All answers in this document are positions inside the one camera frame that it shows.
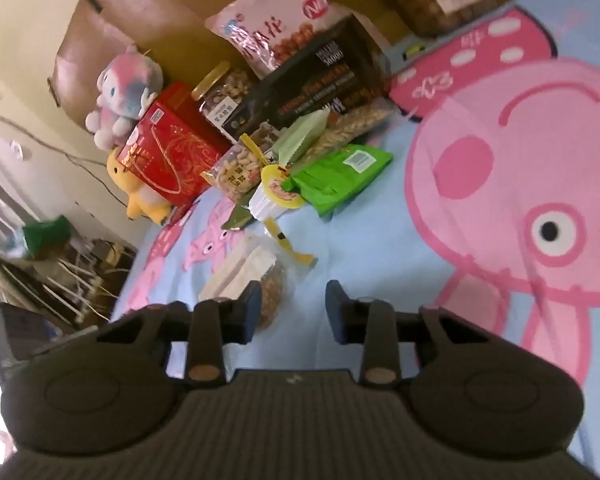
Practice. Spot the jar of pale nuts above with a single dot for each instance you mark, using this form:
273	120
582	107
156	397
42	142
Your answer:
225	95

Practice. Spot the yellow plush chick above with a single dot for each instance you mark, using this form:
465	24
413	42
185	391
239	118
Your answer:
140	195

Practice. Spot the pink plush toy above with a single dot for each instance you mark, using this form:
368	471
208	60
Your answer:
122	90

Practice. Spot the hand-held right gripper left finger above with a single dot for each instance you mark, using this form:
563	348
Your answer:
252	310

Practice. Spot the light green packet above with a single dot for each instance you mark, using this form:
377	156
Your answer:
300	135

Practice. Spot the olive packet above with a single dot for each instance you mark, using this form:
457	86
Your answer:
237	220

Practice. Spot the clear bag of nuts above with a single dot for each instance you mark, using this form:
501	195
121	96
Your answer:
235	167

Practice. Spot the brown cushion pad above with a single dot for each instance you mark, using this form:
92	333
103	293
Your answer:
80	70

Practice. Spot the green bag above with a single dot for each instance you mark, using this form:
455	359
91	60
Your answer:
45	235

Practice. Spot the black printed box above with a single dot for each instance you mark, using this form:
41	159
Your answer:
310	85

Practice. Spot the clear packet of brown snack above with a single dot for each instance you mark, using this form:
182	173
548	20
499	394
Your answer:
245	270

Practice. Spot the pink snack bag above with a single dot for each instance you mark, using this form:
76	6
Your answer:
280	20

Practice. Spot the small yellow packet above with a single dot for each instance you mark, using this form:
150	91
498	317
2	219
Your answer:
290	246
254	147

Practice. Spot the printed blanket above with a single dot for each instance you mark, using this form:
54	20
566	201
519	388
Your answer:
380	240

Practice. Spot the clear cereal bag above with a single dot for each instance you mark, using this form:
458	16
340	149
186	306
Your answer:
355	122

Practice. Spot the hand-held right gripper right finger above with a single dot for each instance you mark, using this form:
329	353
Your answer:
337	312

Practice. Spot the bright green snack packet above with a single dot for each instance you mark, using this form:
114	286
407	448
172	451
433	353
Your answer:
340	180

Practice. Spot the yellow lidded cup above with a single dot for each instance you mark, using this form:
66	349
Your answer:
277	192

